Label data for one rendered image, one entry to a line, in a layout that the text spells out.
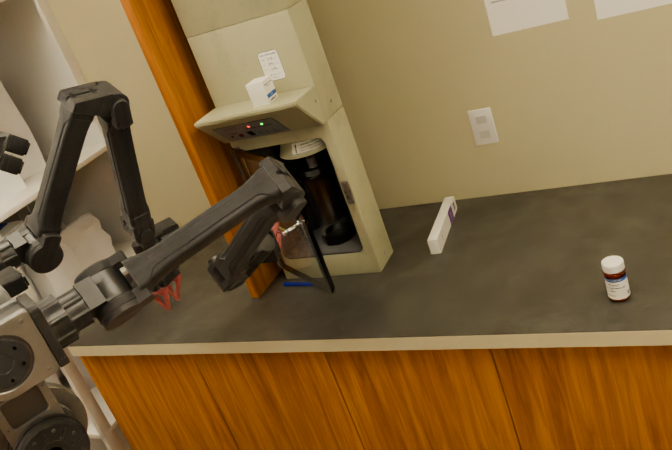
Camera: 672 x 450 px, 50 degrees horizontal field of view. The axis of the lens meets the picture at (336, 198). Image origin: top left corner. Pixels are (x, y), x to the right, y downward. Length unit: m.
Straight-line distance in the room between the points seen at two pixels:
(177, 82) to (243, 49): 0.21
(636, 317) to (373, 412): 0.75
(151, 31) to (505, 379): 1.24
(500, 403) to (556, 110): 0.85
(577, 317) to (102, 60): 1.89
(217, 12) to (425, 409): 1.15
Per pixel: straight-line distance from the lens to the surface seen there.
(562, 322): 1.69
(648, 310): 1.69
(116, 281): 1.32
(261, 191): 1.34
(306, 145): 1.99
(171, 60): 2.03
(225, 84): 2.00
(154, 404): 2.48
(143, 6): 2.00
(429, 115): 2.28
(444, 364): 1.84
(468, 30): 2.16
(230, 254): 1.64
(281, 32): 1.86
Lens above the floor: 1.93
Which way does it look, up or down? 22 degrees down
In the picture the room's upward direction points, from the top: 20 degrees counter-clockwise
